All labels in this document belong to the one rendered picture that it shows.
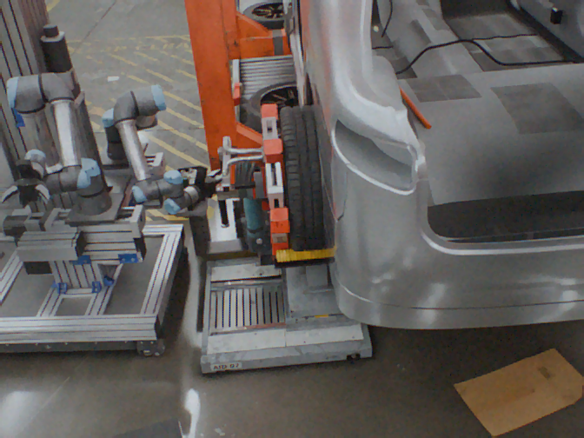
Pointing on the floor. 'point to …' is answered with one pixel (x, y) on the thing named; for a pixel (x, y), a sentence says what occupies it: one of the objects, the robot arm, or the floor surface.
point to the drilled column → (199, 228)
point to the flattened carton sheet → (522, 391)
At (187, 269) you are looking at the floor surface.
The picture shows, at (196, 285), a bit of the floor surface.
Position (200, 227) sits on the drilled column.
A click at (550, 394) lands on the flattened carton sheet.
